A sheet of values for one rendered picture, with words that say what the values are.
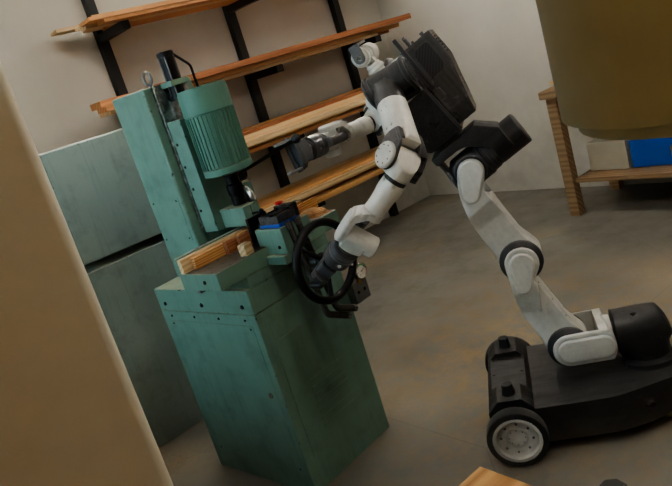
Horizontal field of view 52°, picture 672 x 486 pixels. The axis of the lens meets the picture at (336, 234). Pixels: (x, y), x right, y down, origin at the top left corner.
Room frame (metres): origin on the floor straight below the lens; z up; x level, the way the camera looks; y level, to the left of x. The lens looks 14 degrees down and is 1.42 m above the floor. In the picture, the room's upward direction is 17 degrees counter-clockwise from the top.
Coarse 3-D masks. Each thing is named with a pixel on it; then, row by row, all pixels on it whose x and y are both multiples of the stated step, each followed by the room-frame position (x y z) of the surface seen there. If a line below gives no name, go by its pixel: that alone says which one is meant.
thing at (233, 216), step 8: (224, 208) 2.49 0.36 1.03; (232, 208) 2.43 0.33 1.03; (240, 208) 2.40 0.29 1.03; (248, 208) 2.40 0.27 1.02; (256, 208) 2.43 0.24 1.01; (224, 216) 2.47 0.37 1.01; (232, 216) 2.44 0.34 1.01; (240, 216) 2.41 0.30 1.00; (248, 216) 2.40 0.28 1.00; (224, 224) 2.48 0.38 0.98; (232, 224) 2.45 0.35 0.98; (240, 224) 2.42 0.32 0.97
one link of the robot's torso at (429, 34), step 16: (432, 32) 2.25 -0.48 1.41; (400, 48) 2.14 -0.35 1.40; (416, 48) 2.17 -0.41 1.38; (432, 48) 2.16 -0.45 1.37; (448, 48) 2.33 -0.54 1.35; (416, 64) 2.14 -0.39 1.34; (432, 64) 2.16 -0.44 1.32; (448, 64) 2.15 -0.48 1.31; (432, 80) 2.17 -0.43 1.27; (448, 80) 2.15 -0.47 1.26; (464, 80) 2.29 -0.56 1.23; (416, 96) 2.15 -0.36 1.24; (432, 96) 2.15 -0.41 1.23; (448, 96) 2.15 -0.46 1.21; (464, 96) 2.14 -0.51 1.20; (416, 112) 2.16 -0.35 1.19; (432, 112) 2.16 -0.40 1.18; (448, 112) 2.15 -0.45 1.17; (464, 112) 2.16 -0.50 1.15; (416, 128) 2.17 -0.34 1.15; (432, 128) 2.17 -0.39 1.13; (448, 128) 2.16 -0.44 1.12; (432, 144) 2.18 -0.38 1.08
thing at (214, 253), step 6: (312, 198) 2.67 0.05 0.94; (300, 204) 2.63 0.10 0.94; (306, 204) 2.65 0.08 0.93; (312, 204) 2.67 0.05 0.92; (300, 210) 2.62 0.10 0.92; (216, 246) 2.33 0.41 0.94; (222, 246) 2.34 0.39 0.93; (204, 252) 2.30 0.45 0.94; (210, 252) 2.31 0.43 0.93; (216, 252) 2.32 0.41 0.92; (222, 252) 2.34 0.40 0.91; (192, 258) 2.26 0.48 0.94; (198, 258) 2.27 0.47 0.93; (204, 258) 2.28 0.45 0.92; (210, 258) 2.30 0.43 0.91; (216, 258) 2.32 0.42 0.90; (192, 264) 2.27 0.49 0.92; (198, 264) 2.26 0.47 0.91; (204, 264) 2.28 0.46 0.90
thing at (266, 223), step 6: (282, 204) 2.35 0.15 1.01; (288, 204) 2.32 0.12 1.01; (294, 204) 2.33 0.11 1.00; (288, 210) 2.27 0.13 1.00; (294, 210) 2.28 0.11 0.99; (264, 216) 2.28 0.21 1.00; (276, 216) 2.23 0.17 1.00; (282, 216) 2.24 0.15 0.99; (288, 216) 2.26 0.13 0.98; (294, 216) 2.27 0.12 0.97; (264, 222) 2.27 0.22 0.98; (270, 222) 2.25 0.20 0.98; (276, 222) 2.23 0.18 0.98; (282, 222) 2.24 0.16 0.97; (264, 228) 2.28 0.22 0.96
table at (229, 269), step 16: (320, 240) 2.32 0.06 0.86; (224, 256) 2.32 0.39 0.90; (240, 256) 2.25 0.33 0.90; (256, 256) 2.24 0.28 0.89; (272, 256) 2.24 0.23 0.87; (288, 256) 2.21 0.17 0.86; (192, 272) 2.23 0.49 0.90; (208, 272) 2.17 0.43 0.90; (224, 272) 2.14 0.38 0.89; (240, 272) 2.18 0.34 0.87; (192, 288) 2.23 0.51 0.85; (208, 288) 2.16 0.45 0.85; (224, 288) 2.13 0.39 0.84
